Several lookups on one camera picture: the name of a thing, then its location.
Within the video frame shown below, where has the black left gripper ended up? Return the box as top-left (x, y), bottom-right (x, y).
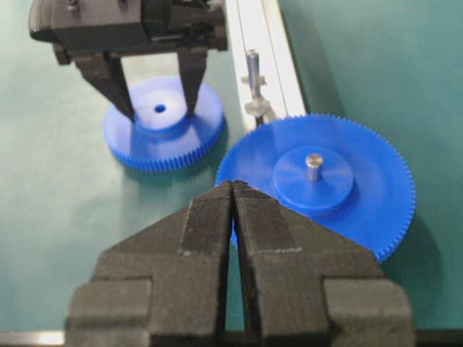
top-left (28, 1), bottom-right (227, 121)

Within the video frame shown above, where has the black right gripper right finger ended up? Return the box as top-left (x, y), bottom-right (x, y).
top-left (233, 181), bottom-right (416, 346)

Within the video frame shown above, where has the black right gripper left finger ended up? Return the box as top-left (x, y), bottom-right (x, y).
top-left (65, 182), bottom-right (232, 346)

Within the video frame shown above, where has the small blue gear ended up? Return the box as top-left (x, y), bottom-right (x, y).
top-left (104, 76), bottom-right (225, 172)

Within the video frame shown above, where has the steel shaft for small gear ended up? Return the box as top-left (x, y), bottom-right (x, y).
top-left (246, 49), bottom-right (260, 99)

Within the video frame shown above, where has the large blue gear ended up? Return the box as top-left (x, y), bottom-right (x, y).
top-left (216, 113), bottom-right (416, 262)

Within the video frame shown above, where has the steel shaft in large gear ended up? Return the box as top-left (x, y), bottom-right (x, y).
top-left (305, 153), bottom-right (324, 181)

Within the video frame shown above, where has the silver aluminium extrusion rail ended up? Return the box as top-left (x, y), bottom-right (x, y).
top-left (224, 1), bottom-right (306, 132)

